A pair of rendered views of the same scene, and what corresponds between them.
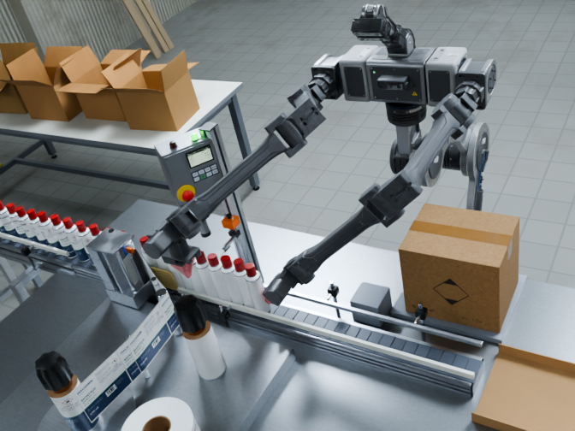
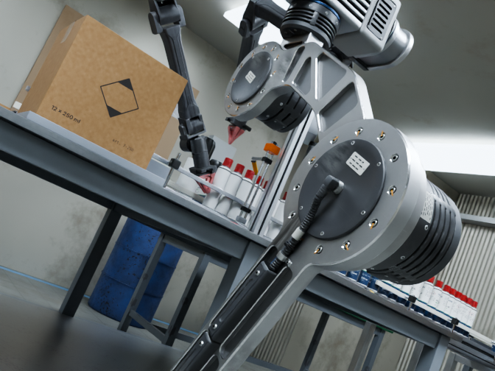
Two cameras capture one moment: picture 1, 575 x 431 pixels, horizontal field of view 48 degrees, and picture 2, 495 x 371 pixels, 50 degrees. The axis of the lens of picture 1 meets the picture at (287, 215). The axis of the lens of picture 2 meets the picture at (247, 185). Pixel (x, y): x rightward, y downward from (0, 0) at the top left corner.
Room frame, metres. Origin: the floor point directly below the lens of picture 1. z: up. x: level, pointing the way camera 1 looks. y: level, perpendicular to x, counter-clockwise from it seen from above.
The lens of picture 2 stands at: (2.36, -1.62, 0.70)
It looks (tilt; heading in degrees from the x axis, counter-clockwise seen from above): 9 degrees up; 110
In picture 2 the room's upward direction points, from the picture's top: 24 degrees clockwise
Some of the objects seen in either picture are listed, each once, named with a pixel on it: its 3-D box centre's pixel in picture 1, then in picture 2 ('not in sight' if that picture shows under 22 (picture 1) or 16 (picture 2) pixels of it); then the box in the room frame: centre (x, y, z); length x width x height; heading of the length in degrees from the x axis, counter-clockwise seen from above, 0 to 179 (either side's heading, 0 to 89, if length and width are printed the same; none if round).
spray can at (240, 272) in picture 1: (245, 283); (230, 189); (1.64, 0.19, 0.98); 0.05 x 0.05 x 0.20
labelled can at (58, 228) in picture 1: (63, 236); (378, 270); (2.20, 0.90, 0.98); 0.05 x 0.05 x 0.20
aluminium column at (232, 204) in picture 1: (234, 212); (287, 157); (1.80, 0.17, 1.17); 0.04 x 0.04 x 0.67; 51
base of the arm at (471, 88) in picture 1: (468, 95); not in sight; (1.68, -0.61, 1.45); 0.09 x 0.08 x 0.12; 53
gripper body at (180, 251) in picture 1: (178, 246); (241, 118); (1.50, 0.33, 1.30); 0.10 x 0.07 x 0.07; 53
